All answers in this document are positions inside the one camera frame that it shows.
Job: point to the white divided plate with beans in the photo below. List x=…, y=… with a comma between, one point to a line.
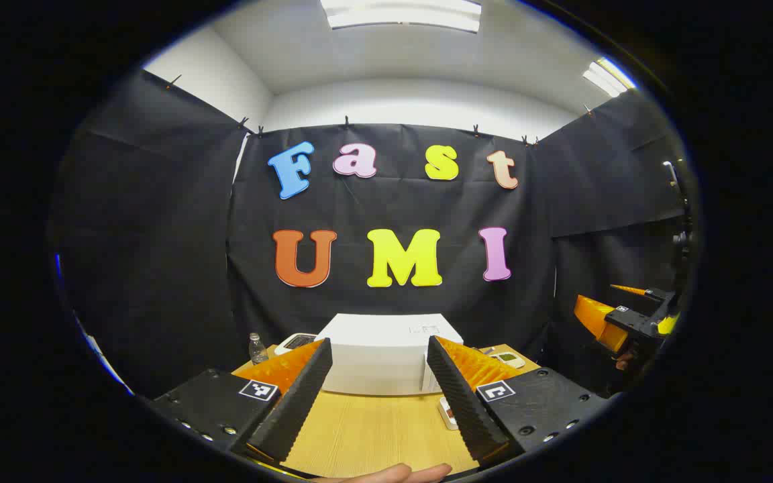
x=508, y=359

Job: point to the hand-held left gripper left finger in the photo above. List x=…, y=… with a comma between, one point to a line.
x=296, y=402

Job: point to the white microwave oven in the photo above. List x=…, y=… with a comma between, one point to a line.
x=380, y=355

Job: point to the white toaster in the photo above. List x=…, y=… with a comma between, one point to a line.
x=296, y=342

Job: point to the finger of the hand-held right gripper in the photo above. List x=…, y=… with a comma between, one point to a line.
x=631, y=290
x=594, y=318

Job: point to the black backdrop cloth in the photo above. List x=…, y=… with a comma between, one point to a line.
x=386, y=208

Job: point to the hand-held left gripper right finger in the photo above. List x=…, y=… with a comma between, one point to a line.
x=464, y=402

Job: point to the clear plastic water bottle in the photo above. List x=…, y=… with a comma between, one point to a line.
x=258, y=350

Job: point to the ceiling light panel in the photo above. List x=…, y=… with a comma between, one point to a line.
x=606, y=77
x=403, y=15

